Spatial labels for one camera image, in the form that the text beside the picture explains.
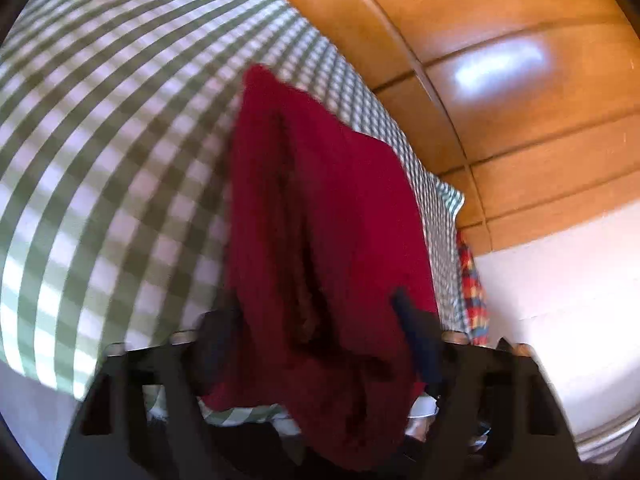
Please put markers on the green white checked bed sheet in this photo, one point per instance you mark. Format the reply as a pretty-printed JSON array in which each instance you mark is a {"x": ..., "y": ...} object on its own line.
[{"x": 100, "y": 135}]

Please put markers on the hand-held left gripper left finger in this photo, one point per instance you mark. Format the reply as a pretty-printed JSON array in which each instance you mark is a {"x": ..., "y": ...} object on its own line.
[{"x": 217, "y": 350}]

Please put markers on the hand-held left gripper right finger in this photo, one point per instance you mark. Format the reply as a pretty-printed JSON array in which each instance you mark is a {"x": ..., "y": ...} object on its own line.
[{"x": 420, "y": 340}]

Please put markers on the wooden panelled headboard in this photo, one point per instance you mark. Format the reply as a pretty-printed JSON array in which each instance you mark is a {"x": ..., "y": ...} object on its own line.
[{"x": 525, "y": 135}]

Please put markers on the magenta red small garment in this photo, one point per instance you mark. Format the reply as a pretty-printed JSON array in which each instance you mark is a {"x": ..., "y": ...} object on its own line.
[{"x": 330, "y": 220}]

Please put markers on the red plaid cloth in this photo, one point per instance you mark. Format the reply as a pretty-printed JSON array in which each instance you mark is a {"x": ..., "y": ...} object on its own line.
[{"x": 472, "y": 290}]

